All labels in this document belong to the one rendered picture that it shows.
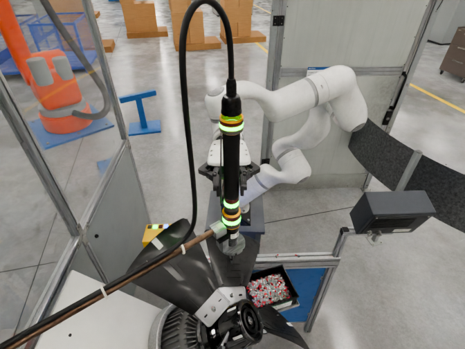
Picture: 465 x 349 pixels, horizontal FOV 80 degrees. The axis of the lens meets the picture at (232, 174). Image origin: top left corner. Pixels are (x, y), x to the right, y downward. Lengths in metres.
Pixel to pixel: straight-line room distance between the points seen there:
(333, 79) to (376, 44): 1.74
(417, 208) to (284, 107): 0.77
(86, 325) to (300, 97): 0.82
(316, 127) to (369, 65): 1.57
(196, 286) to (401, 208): 0.87
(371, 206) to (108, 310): 1.01
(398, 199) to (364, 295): 1.31
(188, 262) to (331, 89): 0.63
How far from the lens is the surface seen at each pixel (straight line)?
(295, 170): 1.26
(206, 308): 0.87
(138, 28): 9.76
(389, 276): 2.70
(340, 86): 0.88
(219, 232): 0.65
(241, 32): 8.80
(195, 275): 0.83
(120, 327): 0.94
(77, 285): 0.91
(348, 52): 2.52
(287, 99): 0.81
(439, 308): 2.72
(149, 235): 1.30
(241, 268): 1.01
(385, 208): 1.28
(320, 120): 1.11
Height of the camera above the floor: 2.04
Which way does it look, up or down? 39 degrees down
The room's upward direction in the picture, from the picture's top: straight up
